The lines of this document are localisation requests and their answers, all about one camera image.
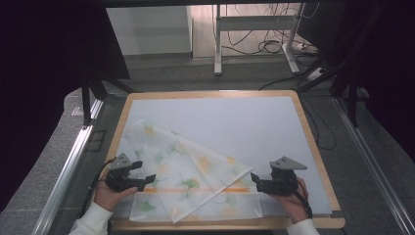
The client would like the person's right hand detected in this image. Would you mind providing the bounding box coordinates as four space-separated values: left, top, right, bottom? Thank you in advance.
268 177 310 225

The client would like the person's left hand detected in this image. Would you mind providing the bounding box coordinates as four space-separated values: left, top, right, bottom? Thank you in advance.
93 180 139 212

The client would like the black curtain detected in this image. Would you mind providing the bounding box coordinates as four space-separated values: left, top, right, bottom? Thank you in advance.
0 0 132 213
326 0 415 164

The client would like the white power strip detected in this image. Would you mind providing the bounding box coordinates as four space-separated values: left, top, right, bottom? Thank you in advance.
306 66 325 82

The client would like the white metal desk frame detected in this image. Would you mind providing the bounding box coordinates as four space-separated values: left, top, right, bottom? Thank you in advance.
212 3 301 76

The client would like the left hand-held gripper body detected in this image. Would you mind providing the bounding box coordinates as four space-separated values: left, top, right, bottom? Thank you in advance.
105 152 146 193

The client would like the white leaf-print cloth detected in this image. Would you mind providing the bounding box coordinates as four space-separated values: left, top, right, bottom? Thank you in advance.
122 118 264 225

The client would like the black metal stand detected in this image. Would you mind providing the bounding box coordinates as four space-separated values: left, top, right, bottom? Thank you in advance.
80 72 138 127
298 48 360 129

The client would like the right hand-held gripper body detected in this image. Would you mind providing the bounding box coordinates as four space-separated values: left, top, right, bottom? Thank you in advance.
269 156 308 197

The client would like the aluminium floor rail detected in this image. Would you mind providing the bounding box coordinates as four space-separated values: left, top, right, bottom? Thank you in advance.
332 96 415 235
31 99 105 235

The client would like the black looped floor cable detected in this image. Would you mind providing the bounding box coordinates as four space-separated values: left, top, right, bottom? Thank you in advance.
300 97 338 152

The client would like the black floor plate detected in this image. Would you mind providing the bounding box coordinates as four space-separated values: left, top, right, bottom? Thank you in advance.
86 129 108 153

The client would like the white table mat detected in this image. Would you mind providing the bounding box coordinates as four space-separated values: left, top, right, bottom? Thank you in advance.
112 95 334 219

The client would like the white cabinet panel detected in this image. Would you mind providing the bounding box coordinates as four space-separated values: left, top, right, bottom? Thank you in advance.
105 5 194 57

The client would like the tangle of black floor cables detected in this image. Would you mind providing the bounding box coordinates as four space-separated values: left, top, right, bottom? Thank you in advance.
224 28 286 57

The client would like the right hand-held gripper black cable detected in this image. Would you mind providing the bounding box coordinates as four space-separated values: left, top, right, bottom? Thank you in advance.
293 178 314 220

